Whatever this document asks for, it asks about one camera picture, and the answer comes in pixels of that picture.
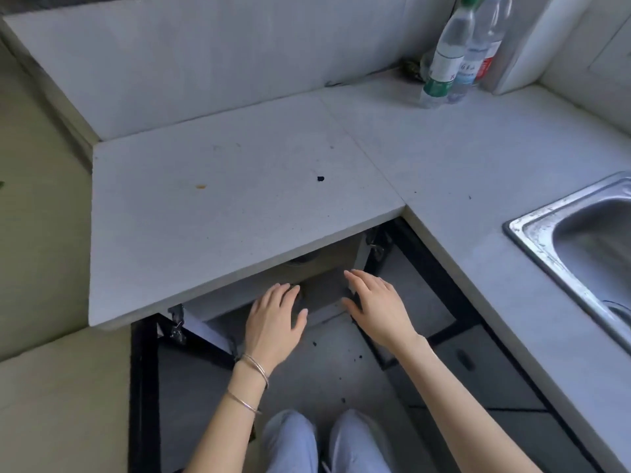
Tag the person's right hand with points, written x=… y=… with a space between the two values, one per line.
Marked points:
x=382 y=310

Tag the person's left hand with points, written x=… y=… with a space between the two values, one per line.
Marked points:
x=270 y=326

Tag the person's left thumb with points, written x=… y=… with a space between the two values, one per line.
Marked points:
x=300 y=321

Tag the person's left middle finger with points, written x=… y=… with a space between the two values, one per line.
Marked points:
x=281 y=293

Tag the person's right thumb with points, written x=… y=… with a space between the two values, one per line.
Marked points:
x=352 y=308

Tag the person's left little finger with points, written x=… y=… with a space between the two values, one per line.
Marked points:
x=255 y=307

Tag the person's right forearm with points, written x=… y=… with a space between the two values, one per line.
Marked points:
x=463 y=403

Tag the person's left forearm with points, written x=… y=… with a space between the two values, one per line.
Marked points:
x=230 y=418

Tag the thin silver bangle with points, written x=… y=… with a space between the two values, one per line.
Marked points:
x=244 y=401
x=256 y=365

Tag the metal cabinet hinge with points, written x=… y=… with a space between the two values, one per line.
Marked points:
x=377 y=246
x=177 y=325

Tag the person's left leg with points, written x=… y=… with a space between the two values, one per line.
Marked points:
x=290 y=445

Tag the person's leg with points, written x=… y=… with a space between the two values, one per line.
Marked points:
x=290 y=445
x=357 y=445

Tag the person's right leg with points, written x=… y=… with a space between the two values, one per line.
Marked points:
x=357 y=445

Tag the stainless steel sink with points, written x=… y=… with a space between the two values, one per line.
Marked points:
x=581 y=241

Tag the dark scrubbing pad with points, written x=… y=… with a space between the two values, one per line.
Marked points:
x=413 y=69

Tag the green label water bottle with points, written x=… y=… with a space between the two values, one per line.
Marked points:
x=446 y=59

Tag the blue label water bottle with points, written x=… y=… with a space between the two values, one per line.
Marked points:
x=468 y=63

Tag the red label water bottle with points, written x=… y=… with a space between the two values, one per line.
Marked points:
x=490 y=56

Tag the white box appliance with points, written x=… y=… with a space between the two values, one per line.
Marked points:
x=537 y=39

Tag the grey cabinet door black frame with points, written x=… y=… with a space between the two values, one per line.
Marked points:
x=424 y=295
x=187 y=403

